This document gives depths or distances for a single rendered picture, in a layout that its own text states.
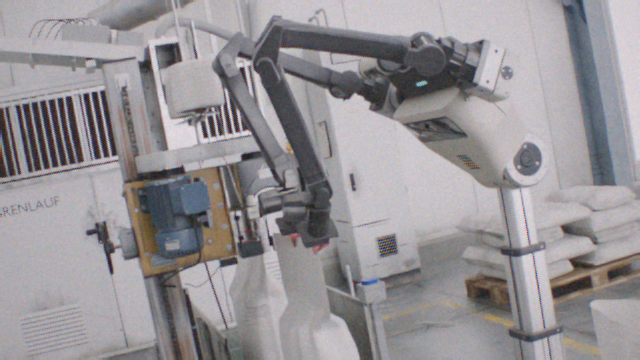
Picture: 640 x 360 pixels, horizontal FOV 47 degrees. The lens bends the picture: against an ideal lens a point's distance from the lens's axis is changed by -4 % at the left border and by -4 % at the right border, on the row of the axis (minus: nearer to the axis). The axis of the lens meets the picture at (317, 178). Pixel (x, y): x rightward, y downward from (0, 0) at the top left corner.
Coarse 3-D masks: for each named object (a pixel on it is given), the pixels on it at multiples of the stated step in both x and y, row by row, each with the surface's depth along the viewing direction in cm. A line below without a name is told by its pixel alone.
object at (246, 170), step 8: (248, 160) 260; (256, 160) 261; (264, 160) 262; (296, 160) 265; (240, 168) 259; (248, 168) 260; (256, 168) 261; (264, 168) 262; (296, 168) 265; (240, 176) 259; (248, 176) 260; (272, 176) 263; (240, 184) 259; (248, 184) 260; (256, 184) 261; (264, 184) 262; (272, 184) 263; (256, 192) 261; (248, 232) 261
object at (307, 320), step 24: (288, 240) 246; (288, 264) 251; (312, 264) 218; (288, 288) 256; (312, 288) 223; (288, 312) 245; (312, 312) 224; (288, 336) 235; (312, 336) 220; (336, 336) 221
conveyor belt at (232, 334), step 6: (222, 330) 436; (228, 330) 433; (234, 330) 431; (228, 336) 419; (234, 336) 416; (228, 342) 406; (234, 342) 403; (240, 342) 401; (234, 348) 390; (240, 348) 388; (234, 354) 378; (240, 354) 376
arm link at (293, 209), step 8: (304, 192) 200; (320, 192) 192; (328, 192) 193; (288, 200) 197; (296, 200) 197; (304, 200) 197; (312, 200) 197; (320, 200) 194; (328, 200) 194; (288, 208) 197; (296, 208) 197; (304, 208) 198; (288, 216) 197; (296, 216) 198; (304, 216) 198
